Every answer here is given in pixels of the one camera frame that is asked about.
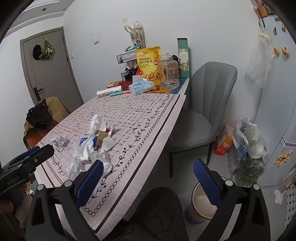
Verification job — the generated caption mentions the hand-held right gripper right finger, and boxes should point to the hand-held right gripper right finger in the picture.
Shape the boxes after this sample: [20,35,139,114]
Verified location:
[193,158,271,241]

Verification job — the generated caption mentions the white plastic bag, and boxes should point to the white plastic bag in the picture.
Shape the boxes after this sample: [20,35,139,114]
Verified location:
[73,137,114,174]
[233,118,270,160]

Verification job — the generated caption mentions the clear plastic water jug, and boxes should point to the clear plastic water jug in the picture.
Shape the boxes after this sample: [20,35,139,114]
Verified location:
[159,53,180,90]

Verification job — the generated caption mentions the white mesh bag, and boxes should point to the white mesh bag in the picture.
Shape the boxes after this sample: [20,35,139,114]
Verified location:
[245,32,274,90]

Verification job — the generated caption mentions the silver foil wrapper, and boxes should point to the silver foil wrapper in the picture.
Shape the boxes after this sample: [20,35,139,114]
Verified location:
[50,136,69,151]

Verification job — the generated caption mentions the green hanging cloth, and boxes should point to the green hanging cloth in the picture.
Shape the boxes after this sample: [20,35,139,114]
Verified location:
[39,39,55,60]

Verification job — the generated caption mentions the blue white tissue pack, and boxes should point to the blue white tissue pack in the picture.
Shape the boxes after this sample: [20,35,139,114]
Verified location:
[128,75,155,95]

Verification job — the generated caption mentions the clear plastic wrapper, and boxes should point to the clear plastic wrapper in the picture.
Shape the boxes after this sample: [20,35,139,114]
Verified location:
[65,159,93,180]

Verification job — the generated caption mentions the black clothing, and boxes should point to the black clothing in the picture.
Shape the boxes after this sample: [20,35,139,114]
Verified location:
[26,102,55,130]

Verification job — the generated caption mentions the orange long fridge magnet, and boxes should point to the orange long fridge magnet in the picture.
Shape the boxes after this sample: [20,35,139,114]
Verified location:
[273,151,293,166]

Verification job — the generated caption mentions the red snack packet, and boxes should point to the red snack packet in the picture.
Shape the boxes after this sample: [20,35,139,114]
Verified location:
[107,80,125,88]

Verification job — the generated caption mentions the green plastic bag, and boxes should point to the green plastic bag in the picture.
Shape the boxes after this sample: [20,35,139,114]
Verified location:
[232,158,266,187]

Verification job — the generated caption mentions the tall green box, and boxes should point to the tall green box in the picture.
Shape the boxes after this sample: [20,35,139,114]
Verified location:
[177,38,192,78]

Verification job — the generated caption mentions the black hat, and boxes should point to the black hat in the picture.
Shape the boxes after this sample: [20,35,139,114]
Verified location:
[32,44,42,61]

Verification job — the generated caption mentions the white tissue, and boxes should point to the white tissue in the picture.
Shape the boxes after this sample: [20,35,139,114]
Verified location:
[87,114,107,136]

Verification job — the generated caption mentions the brown storage basket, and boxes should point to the brown storage basket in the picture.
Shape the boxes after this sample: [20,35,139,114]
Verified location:
[253,5,280,19]

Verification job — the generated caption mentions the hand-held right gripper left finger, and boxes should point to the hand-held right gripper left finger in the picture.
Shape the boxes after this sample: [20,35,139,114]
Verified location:
[25,159,104,241]

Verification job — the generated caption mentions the orange white carton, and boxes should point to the orange white carton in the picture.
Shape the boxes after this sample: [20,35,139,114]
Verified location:
[214,126,234,156]

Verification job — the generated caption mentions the grey door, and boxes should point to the grey door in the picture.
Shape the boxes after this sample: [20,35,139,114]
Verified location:
[20,26,84,108]

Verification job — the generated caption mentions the yellow snack bag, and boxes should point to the yellow snack bag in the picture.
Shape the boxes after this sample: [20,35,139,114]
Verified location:
[135,46,161,87]

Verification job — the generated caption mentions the blue white packet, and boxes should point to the blue white packet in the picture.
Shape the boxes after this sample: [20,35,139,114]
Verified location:
[78,137,97,149]

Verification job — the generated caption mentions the red white packet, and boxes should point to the red white packet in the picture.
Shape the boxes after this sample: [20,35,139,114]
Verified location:
[105,124,119,136]

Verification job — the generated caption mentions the light blue fridge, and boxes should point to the light blue fridge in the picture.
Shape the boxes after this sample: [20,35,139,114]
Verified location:
[252,14,296,188]

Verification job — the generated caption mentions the white tote bag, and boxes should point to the white tote bag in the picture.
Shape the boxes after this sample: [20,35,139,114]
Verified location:
[125,21,146,49]

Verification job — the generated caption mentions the white paper wrapper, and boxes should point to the white paper wrapper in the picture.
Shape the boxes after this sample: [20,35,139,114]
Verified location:
[100,136,116,153]

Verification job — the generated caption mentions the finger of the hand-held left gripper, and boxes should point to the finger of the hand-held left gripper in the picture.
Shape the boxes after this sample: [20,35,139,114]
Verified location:
[20,144,55,172]
[4,146,41,168]

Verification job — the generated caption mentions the grey upholstered chair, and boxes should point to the grey upholstered chair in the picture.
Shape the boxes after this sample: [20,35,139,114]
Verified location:
[166,61,238,178]

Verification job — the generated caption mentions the patterned pink tablecloth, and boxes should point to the patterned pink tablecloth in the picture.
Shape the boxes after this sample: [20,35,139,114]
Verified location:
[35,93,186,241]

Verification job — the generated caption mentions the white printed roll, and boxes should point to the white printed roll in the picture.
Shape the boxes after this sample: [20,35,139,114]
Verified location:
[96,85,123,98]

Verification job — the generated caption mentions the white trash bin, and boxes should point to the white trash bin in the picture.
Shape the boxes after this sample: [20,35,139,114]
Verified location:
[185,182,222,225]

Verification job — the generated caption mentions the wooden chair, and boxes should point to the wooden chair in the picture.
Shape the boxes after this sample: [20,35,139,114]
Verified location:
[23,120,58,151]

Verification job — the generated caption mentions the orange printed mat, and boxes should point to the orange printed mat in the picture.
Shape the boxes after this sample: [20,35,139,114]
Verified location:
[144,86,179,94]

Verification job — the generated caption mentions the small brown cardboard box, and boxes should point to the small brown cardboard box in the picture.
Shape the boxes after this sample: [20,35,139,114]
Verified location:
[96,130,109,146]

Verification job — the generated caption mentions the door handle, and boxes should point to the door handle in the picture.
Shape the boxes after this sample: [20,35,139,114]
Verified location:
[33,87,45,100]

